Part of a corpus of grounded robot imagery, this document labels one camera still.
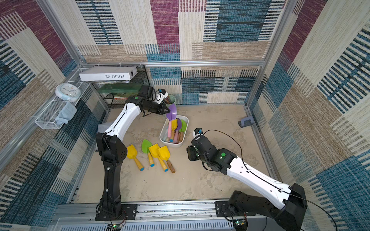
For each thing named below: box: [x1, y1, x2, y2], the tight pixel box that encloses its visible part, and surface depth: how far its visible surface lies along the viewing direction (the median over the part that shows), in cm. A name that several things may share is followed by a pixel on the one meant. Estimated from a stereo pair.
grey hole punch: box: [237, 116, 254, 129], surface depth 109 cm
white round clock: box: [54, 82, 82, 103], surface depth 76 cm
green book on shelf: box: [97, 83, 143, 94], surface depth 101 cm
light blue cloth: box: [54, 102, 78, 127], surface depth 70 cm
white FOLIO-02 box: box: [78, 66, 139, 82], surface depth 81 cm
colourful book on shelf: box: [113, 96, 129, 101], surface depth 99 cm
